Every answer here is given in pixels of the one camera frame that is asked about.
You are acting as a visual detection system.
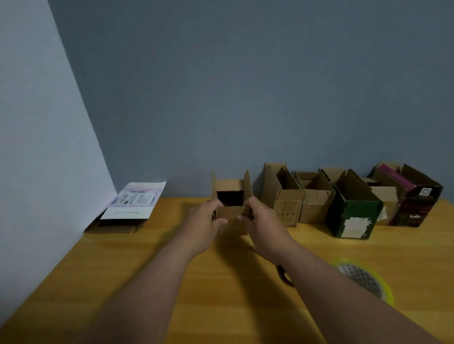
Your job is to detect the person's left hand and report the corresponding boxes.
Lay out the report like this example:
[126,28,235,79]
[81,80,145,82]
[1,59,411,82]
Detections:
[176,198,229,260]

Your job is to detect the person's right hand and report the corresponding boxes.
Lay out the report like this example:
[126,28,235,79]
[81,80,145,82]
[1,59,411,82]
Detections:
[236,196,298,266]

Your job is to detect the plain brown carton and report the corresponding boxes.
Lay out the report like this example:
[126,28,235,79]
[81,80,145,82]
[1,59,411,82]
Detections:
[262,163,306,228]

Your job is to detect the black scissors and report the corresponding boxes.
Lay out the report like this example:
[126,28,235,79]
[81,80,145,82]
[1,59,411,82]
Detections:
[248,244,296,288]

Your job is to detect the brown carton with label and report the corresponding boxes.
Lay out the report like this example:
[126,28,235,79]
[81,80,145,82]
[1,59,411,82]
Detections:
[292,171,337,224]

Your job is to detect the black box white label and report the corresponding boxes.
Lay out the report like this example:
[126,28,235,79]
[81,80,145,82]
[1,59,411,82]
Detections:
[83,181,167,234]

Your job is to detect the green box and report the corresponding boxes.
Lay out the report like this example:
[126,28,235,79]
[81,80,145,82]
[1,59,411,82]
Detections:
[318,168,384,240]

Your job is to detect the small brown cardboard box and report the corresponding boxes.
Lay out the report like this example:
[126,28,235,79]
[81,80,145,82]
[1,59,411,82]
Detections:
[361,177,400,226]

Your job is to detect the yellow tape roll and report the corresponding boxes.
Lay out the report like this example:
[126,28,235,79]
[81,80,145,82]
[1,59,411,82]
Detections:
[330,258,395,308]

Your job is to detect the pink and black carton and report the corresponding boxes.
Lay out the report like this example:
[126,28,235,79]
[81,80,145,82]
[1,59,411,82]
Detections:
[368,163,444,228]

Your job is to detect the person's left forearm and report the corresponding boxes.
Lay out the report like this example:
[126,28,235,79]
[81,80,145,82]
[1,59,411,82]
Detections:
[76,241,194,344]

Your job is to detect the person's right forearm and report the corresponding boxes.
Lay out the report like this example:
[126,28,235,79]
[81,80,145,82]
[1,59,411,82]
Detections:
[278,244,440,344]

